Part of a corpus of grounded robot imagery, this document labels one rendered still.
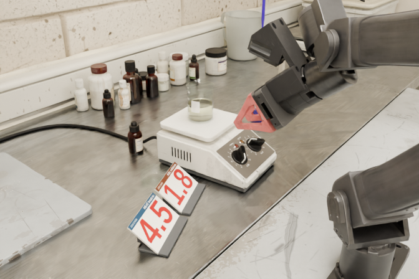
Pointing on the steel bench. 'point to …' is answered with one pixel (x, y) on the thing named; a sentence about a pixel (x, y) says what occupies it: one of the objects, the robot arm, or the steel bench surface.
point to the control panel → (255, 158)
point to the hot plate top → (225, 124)
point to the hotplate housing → (206, 158)
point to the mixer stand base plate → (32, 208)
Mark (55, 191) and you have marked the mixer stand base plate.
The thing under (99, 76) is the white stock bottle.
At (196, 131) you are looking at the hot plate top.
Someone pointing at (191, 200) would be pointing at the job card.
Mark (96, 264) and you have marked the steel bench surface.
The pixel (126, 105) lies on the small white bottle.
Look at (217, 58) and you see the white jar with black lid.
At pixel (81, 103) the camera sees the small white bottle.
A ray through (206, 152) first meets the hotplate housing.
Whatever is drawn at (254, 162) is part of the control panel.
